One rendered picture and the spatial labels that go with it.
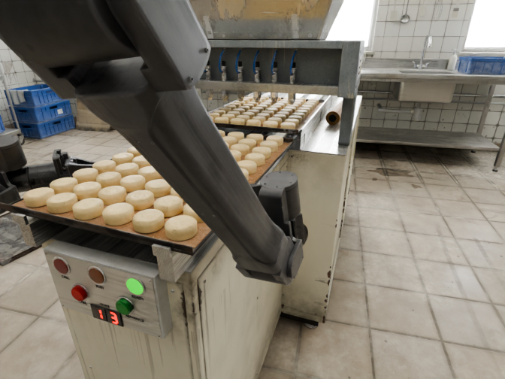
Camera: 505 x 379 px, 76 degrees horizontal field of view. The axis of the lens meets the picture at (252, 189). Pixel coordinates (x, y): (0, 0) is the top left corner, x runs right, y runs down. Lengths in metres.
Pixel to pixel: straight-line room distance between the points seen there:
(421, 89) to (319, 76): 2.56
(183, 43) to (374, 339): 1.54
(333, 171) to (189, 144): 0.92
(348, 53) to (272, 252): 0.76
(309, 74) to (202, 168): 0.93
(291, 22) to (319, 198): 0.58
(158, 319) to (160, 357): 0.15
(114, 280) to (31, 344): 1.21
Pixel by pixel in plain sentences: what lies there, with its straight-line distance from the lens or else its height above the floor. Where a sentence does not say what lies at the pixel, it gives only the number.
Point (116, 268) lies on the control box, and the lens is 0.61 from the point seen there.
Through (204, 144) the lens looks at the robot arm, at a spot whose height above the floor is 1.11.
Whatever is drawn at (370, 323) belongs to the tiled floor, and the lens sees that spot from 1.70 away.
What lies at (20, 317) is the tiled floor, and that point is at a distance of 1.97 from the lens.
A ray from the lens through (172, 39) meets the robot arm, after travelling 0.19.
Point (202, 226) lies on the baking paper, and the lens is 0.55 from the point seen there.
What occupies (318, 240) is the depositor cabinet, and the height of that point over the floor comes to 0.49.
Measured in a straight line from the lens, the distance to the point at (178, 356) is 0.73.
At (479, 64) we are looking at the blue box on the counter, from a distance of 3.84.
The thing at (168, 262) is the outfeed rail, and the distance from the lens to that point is 0.52.
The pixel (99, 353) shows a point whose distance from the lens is 0.89.
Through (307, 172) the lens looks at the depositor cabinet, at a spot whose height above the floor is 0.76.
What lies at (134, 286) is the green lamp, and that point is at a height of 0.81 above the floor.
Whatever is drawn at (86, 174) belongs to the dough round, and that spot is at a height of 0.92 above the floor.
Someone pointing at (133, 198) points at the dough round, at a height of 0.92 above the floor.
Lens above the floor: 1.19
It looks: 25 degrees down
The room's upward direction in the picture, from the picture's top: straight up
